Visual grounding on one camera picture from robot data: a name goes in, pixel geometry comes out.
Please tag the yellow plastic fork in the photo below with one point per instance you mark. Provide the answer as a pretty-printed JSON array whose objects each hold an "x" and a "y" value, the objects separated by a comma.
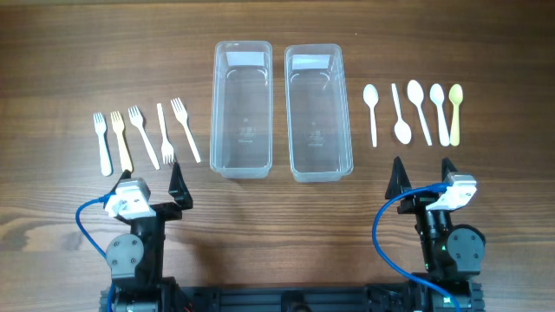
[{"x": 119, "y": 129}]

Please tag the left clear plastic container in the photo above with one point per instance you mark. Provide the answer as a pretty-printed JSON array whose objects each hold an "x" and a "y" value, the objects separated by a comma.
[{"x": 242, "y": 108}]

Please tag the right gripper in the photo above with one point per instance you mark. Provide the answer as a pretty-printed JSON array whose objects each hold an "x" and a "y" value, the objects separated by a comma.
[{"x": 416, "y": 204}]

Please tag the large white plastic spoon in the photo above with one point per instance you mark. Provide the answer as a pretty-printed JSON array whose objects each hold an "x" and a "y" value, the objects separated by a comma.
[{"x": 415, "y": 94}]

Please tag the yellow-green plastic spoon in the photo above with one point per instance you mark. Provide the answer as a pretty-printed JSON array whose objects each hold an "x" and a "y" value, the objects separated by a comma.
[{"x": 456, "y": 97}]

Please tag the white spoon bowl down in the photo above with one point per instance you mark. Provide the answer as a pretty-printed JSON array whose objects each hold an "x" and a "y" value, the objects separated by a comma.
[{"x": 401, "y": 128}]

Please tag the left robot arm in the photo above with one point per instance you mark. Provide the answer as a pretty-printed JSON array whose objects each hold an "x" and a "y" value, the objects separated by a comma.
[{"x": 136, "y": 258}]

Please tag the right clear plastic container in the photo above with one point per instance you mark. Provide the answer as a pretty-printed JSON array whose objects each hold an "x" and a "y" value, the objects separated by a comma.
[{"x": 319, "y": 133}]

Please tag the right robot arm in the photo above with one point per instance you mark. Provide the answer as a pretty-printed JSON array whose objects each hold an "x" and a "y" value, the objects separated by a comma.
[{"x": 452, "y": 253}]

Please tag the white fork tines down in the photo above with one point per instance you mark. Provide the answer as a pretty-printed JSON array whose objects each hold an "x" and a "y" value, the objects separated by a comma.
[{"x": 166, "y": 147}]

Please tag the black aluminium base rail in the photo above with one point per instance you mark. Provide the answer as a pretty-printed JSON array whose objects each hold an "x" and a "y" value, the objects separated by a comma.
[{"x": 286, "y": 299}]

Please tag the clear plastic container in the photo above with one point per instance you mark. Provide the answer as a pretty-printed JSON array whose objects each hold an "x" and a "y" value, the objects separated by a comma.
[
  {"x": 242, "y": 108},
  {"x": 319, "y": 133}
]

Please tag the small white plastic fork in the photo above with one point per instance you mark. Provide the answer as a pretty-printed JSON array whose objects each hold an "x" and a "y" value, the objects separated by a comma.
[{"x": 100, "y": 130}]

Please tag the white spoon wide handle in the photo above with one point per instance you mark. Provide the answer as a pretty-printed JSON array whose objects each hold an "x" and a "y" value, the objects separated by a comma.
[{"x": 437, "y": 97}]

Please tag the white spoon container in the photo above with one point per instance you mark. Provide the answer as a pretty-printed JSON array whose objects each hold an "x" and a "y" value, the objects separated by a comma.
[{"x": 371, "y": 98}]

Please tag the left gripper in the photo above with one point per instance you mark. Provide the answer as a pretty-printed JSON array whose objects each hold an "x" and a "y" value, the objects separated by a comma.
[{"x": 160, "y": 210}]

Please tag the white fork container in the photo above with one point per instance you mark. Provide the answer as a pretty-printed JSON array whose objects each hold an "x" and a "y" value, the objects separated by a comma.
[{"x": 182, "y": 117}]

